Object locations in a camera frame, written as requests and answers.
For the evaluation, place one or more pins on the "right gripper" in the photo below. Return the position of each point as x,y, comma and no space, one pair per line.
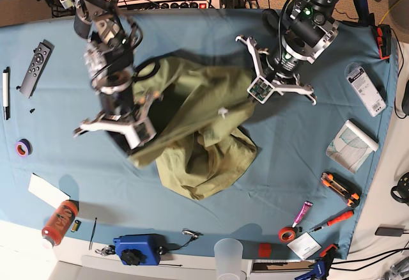
136,130

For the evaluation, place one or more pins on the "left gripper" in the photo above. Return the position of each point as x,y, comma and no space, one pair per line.
269,79

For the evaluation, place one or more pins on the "olive green t-shirt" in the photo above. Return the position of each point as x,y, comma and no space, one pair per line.
199,148

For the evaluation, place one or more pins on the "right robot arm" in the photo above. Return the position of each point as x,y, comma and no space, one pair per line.
109,58

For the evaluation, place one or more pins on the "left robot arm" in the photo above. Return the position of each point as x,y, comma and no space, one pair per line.
305,28

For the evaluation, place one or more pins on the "blue table cloth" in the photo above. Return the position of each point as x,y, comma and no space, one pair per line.
292,136

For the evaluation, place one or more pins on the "white patterned notebook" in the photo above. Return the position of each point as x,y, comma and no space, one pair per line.
351,147

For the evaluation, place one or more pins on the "white paper card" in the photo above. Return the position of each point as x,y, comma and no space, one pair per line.
46,191

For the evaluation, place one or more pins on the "small green battery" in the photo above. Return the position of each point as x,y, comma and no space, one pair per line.
75,226

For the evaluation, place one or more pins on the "metal key clip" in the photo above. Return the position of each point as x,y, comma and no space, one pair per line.
192,233

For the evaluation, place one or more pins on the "purple tape roll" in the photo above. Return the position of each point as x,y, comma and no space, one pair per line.
23,148

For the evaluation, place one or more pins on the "grey remote control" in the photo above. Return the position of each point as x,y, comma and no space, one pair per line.
37,65

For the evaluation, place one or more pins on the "blue plastic box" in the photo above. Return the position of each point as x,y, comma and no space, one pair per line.
135,250

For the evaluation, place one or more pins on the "black tweezers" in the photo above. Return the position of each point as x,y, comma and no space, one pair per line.
92,234

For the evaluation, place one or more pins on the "orange spray can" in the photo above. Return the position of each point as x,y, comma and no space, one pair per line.
59,223

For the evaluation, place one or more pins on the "orange black clamp tool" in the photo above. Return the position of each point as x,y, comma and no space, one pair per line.
384,37

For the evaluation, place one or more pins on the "pink glue tube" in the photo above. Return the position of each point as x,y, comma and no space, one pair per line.
305,208

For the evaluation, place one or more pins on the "white marker pen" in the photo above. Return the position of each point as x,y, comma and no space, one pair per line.
6,92

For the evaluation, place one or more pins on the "orange utility knife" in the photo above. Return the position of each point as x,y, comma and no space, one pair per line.
345,189

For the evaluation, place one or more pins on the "translucent plastic cup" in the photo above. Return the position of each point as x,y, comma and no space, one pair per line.
228,257

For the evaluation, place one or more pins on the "orange screwdriver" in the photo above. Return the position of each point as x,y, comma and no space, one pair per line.
333,221

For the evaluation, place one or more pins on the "orange tape roll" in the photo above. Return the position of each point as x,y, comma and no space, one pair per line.
287,234

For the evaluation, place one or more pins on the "red plastic block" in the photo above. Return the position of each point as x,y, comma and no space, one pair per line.
264,250

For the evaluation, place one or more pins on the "white square packet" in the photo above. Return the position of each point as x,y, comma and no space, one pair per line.
304,246

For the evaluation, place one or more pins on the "blue bar clamp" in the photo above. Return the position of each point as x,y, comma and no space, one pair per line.
320,270

